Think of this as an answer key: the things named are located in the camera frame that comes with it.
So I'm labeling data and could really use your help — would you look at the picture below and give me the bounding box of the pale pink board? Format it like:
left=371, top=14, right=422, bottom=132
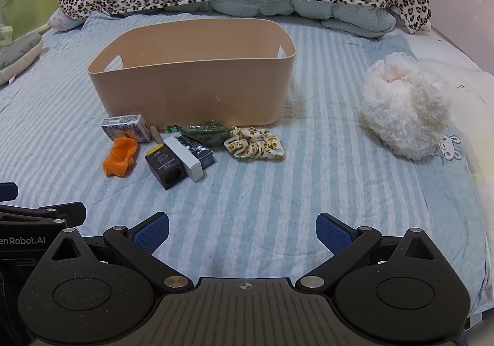
left=419, top=0, right=494, bottom=73

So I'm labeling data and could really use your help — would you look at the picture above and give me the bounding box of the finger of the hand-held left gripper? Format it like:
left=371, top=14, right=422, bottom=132
left=0, top=183, right=19, bottom=202
left=0, top=202, right=86, bottom=230

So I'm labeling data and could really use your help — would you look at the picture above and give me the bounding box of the orange fuzzy cloth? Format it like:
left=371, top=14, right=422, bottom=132
left=102, top=137, right=139, bottom=178

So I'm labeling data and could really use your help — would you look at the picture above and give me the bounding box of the green leafy packet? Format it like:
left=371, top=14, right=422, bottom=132
left=166, top=120, right=236, bottom=146

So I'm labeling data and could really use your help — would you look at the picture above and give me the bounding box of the blue patterned tissue packet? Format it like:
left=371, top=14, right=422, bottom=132
left=101, top=113, right=150, bottom=143

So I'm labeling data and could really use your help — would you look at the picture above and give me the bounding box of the white cartoon print sheet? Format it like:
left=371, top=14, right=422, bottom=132
left=422, top=27, right=494, bottom=194

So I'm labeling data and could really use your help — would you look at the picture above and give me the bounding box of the beige plastic storage bin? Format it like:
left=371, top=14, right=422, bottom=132
left=87, top=19, right=297, bottom=129

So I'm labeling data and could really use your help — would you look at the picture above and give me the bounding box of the floral fabric scrunchie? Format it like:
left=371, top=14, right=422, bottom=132
left=224, top=127, right=287, bottom=162

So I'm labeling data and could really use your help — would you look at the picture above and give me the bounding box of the pale green quilt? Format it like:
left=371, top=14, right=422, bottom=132
left=184, top=0, right=397, bottom=38

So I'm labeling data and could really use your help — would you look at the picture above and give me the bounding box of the blue striped bed sheet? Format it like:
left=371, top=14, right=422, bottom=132
left=0, top=11, right=494, bottom=327

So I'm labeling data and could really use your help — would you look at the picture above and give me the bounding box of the white slim box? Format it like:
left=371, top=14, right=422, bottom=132
left=164, top=136, right=203, bottom=182

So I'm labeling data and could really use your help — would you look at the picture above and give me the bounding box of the grey and white cushion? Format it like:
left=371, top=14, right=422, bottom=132
left=0, top=33, right=44, bottom=86

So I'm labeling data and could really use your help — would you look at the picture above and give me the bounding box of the white fluffy plush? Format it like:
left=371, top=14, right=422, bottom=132
left=360, top=52, right=452, bottom=161

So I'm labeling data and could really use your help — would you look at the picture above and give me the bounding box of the black cardboard box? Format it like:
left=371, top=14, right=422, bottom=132
left=144, top=145, right=187, bottom=191

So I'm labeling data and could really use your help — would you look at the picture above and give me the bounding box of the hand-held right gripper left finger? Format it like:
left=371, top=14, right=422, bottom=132
left=46, top=212, right=192, bottom=291

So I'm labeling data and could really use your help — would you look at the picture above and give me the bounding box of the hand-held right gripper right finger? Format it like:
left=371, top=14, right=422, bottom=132
left=295, top=212, right=441, bottom=291

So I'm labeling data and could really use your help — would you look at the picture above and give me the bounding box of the pale pink pillow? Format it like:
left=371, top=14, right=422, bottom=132
left=48, top=7, right=95, bottom=32

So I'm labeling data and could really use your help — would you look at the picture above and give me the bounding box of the dark printed packet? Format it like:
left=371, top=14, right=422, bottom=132
left=178, top=135, right=216, bottom=169

